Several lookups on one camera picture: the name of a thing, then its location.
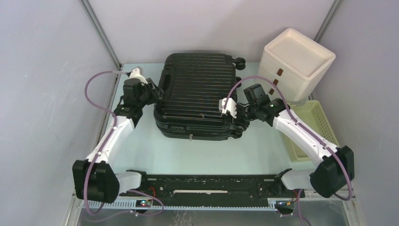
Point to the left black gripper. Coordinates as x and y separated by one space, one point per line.
156 92

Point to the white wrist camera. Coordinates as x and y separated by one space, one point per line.
136 74
227 106

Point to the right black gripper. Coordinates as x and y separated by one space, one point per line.
239 126

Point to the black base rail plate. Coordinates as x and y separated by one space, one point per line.
263 191

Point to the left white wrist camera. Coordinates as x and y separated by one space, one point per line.
136 74

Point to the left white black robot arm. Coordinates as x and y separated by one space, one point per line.
94 178

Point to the pale yellow perforated basket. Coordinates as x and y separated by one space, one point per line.
311 112

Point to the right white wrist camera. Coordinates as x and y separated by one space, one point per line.
227 106

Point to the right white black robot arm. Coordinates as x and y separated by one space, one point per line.
334 165

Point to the black ribbed hard-shell suitcase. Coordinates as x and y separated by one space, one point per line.
193 84

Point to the white stacked drawer unit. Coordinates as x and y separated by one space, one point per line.
295 64

